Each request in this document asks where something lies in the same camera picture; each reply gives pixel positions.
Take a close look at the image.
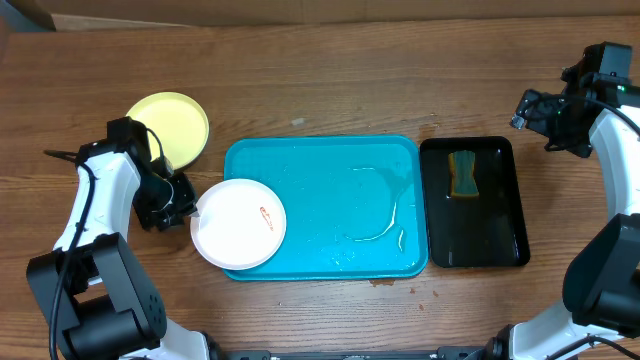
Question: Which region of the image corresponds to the green rimmed plate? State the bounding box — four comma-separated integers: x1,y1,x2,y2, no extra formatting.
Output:
126,92,210,172

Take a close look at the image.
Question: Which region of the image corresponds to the pink rimmed white plate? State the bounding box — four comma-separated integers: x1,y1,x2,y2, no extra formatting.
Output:
190,179,287,270

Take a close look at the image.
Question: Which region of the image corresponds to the green yellow sponge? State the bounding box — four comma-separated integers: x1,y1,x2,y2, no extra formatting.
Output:
448,150,479,198

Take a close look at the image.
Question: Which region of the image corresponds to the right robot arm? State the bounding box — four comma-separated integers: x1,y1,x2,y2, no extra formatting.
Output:
468,42,639,360

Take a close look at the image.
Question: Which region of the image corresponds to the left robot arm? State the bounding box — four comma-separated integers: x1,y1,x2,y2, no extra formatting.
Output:
26,117,223,360

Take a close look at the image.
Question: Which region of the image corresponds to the black plastic tray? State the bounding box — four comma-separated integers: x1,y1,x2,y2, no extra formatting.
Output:
419,136,531,268

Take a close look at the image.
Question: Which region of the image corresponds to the blue plastic tray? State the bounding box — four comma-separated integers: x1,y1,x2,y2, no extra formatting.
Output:
224,135,429,281

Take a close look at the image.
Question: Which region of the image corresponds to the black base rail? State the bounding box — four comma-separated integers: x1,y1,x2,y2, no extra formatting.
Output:
133,344,579,360

